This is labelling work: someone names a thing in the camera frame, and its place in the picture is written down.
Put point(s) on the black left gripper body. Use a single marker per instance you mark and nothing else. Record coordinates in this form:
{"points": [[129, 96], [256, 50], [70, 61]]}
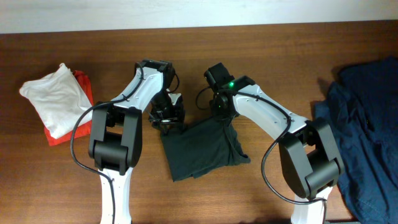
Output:
{"points": [[164, 111]]}

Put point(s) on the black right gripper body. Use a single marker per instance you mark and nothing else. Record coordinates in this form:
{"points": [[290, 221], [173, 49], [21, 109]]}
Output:
{"points": [[219, 111]]}

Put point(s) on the dark green t-shirt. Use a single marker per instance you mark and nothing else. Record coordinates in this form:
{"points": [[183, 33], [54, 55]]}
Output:
{"points": [[201, 148]]}

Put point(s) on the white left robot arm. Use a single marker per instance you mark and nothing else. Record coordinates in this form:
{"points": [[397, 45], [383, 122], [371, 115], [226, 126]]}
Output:
{"points": [[116, 132]]}

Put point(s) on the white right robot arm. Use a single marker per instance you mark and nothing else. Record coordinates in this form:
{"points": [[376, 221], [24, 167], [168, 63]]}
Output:
{"points": [[310, 160]]}

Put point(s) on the red folded garment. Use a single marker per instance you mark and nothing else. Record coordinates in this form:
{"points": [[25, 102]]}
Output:
{"points": [[84, 129]]}

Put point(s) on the white folded garment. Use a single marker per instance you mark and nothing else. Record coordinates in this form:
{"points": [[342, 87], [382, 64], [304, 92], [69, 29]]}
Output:
{"points": [[58, 99]]}

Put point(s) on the navy blue garment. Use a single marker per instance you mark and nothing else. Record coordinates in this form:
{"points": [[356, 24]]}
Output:
{"points": [[361, 109]]}

